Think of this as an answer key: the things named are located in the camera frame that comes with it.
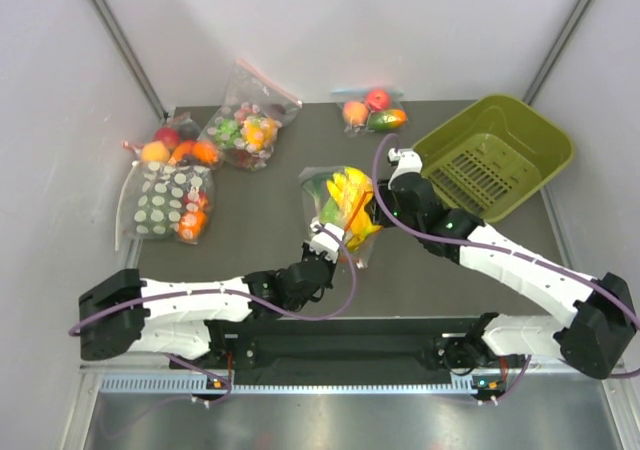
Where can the white-dotted bag with fruit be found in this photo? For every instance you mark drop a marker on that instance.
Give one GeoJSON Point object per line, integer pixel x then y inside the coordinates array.
{"type": "Point", "coordinates": [161, 201]}

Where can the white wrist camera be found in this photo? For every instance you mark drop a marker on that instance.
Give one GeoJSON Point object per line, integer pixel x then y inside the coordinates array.
{"type": "Point", "coordinates": [326, 238]}
{"type": "Point", "coordinates": [404, 161]}

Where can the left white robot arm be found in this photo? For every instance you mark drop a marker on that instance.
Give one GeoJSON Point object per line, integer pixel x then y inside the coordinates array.
{"type": "Point", "coordinates": [128, 313]}

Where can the fake peach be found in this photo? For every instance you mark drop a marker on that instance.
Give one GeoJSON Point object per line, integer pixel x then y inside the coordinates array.
{"type": "Point", "coordinates": [355, 113]}

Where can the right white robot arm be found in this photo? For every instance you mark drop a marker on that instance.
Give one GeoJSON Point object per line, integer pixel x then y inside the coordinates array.
{"type": "Point", "coordinates": [589, 322]}

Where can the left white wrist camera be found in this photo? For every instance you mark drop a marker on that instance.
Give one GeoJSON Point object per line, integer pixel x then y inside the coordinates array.
{"type": "Point", "coordinates": [326, 238]}

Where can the pink-zip dotted bag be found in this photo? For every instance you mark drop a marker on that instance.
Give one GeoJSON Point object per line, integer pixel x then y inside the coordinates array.
{"type": "Point", "coordinates": [245, 127]}

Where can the red-zip bag with food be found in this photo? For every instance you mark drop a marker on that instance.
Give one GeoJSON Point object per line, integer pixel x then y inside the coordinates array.
{"type": "Point", "coordinates": [361, 257]}

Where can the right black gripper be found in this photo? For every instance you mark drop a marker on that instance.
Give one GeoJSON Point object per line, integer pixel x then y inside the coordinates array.
{"type": "Point", "coordinates": [378, 215]}

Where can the left clear fruit bag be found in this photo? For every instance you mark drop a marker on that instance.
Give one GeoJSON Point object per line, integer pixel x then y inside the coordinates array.
{"type": "Point", "coordinates": [178, 142]}

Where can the blue-zip bag with fruit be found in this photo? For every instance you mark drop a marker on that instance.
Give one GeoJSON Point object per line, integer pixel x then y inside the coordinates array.
{"type": "Point", "coordinates": [342, 96]}

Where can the olive green plastic basket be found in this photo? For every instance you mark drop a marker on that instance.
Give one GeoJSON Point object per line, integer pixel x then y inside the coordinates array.
{"type": "Point", "coordinates": [492, 156]}

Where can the fake red apple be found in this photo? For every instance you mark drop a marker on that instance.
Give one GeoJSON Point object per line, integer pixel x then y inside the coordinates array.
{"type": "Point", "coordinates": [378, 100]}

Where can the grey slotted cable duct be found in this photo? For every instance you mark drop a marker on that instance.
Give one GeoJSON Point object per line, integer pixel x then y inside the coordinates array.
{"type": "Point", "coordinates": [197, 384]}

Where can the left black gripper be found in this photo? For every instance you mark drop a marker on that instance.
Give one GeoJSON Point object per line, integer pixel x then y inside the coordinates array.
{"type": "Point", "coordinates": [306, 252]}

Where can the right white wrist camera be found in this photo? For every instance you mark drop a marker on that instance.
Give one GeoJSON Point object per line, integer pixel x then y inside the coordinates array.
{"type": "Point", "coordinates": [404, 161]}

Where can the yellow fake banana bunch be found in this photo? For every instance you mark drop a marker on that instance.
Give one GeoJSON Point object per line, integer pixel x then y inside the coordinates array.
{"type": "Point", "coordinates": [354, 190]}

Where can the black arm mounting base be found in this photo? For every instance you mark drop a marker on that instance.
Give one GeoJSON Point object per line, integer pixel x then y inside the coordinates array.
{"type": "Point", "coordinates": [341, 352]}

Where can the fake green red mango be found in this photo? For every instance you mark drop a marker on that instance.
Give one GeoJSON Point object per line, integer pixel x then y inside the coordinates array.
{"type": "Point", "coordinates": [387, 121]}

